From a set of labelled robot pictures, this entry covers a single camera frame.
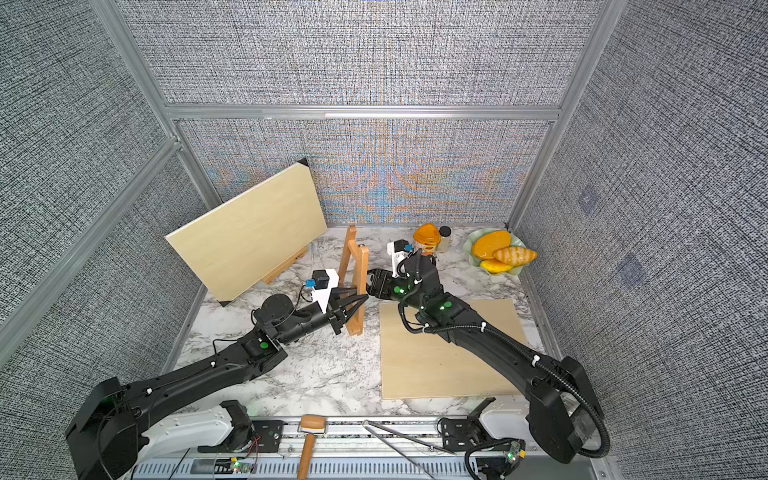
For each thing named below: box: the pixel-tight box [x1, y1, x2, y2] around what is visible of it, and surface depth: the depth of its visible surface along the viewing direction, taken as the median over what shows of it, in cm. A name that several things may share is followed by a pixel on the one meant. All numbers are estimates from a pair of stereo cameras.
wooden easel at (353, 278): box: [337, 225, 369, 337], surface depth 65 cm
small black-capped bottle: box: [439, 225, 452, 253], surface depth 108 cm
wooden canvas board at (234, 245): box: [165, 163, 327, 301], surface depth 88 cm
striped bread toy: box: [493, 247, 538, 265], surface depth 102 cm
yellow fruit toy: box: [480, 259, 514, 273], surface depth 105 cm
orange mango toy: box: [472, 230, 511, 260], surface depth 108 cm
